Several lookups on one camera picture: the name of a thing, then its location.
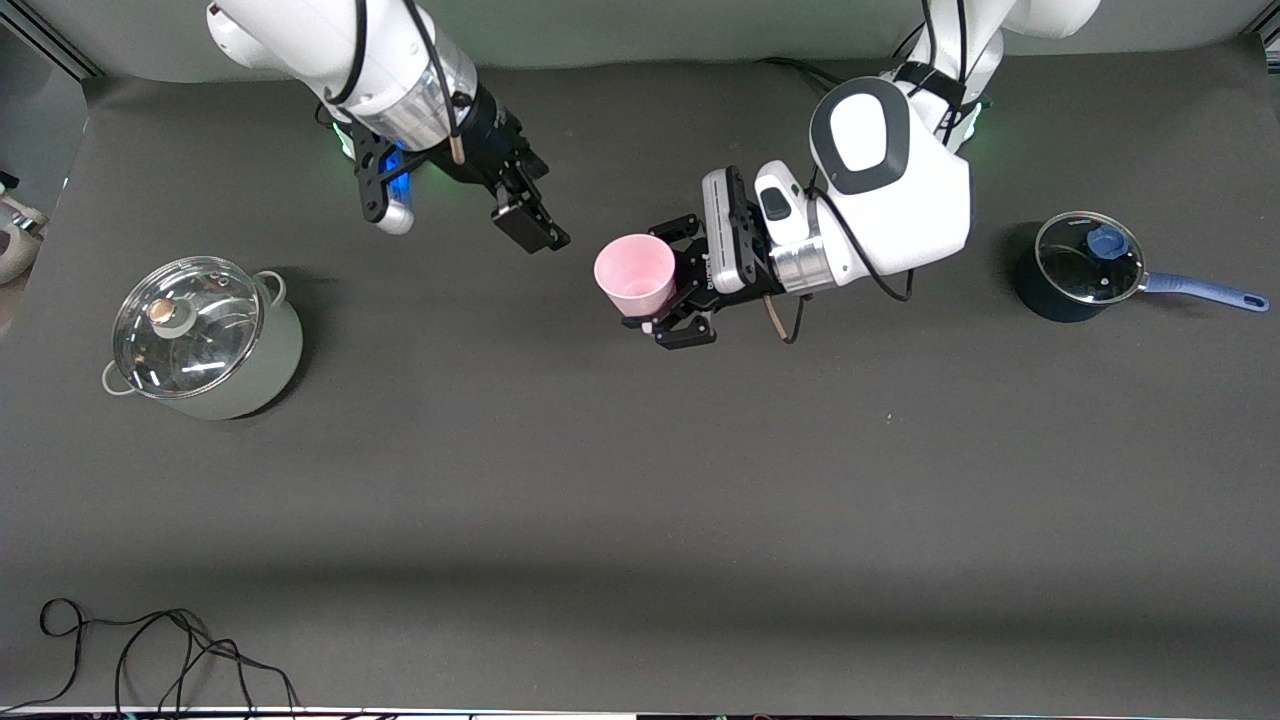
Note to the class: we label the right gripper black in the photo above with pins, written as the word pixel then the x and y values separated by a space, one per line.
pixel 487 140

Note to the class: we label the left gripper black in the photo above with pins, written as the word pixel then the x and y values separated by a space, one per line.
pixel 757 283

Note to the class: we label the pink plastic cup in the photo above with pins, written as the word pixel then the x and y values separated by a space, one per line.
pixel 635 275

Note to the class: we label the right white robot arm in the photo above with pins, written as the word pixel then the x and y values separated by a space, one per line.
pixel 290 40

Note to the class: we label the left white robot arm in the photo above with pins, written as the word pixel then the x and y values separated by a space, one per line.
pixel 920 210

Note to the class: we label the dark grey table mat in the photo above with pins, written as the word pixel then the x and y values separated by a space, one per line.
pixel 640 480

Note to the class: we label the green cooking pot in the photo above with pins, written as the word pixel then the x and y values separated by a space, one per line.
pixel 270 370

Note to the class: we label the glass pot lid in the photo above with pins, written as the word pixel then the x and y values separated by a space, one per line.
pixel 200 340

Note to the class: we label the beige rounded appliance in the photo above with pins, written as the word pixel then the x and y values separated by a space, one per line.
pixel 15 250

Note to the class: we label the dark blue saucepan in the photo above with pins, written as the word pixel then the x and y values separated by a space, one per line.
pixel 1200 290

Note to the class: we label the aluminium frame rail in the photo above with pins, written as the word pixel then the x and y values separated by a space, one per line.
pixel 50 40
pixel 1268 40

